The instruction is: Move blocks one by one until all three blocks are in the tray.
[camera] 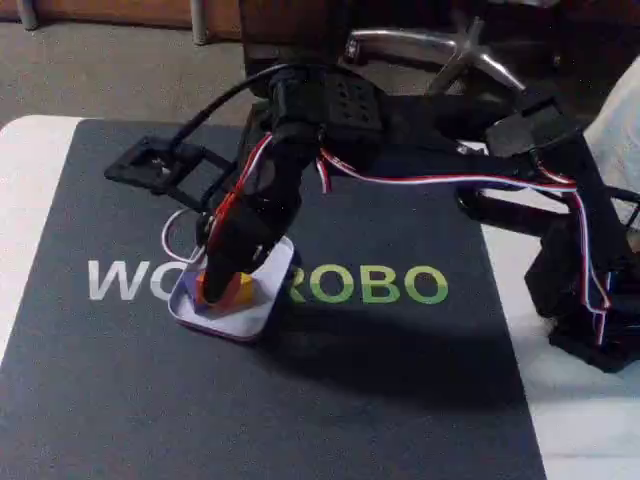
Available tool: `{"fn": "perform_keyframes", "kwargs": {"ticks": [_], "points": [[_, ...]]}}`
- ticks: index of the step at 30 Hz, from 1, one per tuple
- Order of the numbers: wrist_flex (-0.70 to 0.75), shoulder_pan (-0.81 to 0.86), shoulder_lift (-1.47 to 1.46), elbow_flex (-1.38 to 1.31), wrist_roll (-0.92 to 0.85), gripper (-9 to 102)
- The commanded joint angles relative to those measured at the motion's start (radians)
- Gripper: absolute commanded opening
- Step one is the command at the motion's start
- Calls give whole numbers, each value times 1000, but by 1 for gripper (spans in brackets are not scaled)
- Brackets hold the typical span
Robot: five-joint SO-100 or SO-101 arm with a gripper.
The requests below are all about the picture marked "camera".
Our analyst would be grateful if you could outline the black camera mount frame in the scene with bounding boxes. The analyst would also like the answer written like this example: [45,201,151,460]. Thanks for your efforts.
[103,137,241,211]

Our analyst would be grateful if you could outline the orange wooden block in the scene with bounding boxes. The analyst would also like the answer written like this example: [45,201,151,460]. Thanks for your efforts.
[193,272,242,317]

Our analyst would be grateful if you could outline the lavender rectangular tray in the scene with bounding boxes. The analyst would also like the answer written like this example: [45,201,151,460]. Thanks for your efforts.
[167,234,296,346]

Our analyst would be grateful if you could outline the black camera cable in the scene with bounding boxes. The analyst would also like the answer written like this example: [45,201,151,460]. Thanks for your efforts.
[169,62,291,151]

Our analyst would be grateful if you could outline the black mat with lettering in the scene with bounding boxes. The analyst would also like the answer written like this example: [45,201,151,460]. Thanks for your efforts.
[0,118,549,480]

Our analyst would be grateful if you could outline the grey metal leg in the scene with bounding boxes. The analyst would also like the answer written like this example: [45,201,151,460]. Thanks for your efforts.
[191,0,209,46]
[14,0,40,31]

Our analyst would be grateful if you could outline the dark brown furniture piece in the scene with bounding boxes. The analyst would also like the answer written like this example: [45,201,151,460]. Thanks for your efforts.
[237,0,351,99]

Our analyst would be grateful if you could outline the chrome office chair base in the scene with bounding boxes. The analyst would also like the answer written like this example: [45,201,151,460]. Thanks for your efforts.
[344,17,526,99]

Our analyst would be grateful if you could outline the brown wooden furniture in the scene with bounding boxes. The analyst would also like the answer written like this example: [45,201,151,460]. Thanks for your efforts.
[0,0,244,30]

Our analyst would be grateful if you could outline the red white servo cable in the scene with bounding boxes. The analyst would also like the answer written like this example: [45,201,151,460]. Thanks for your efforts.
[569,184,614,346]
[161,134,279,266]
[317,147,581,194]

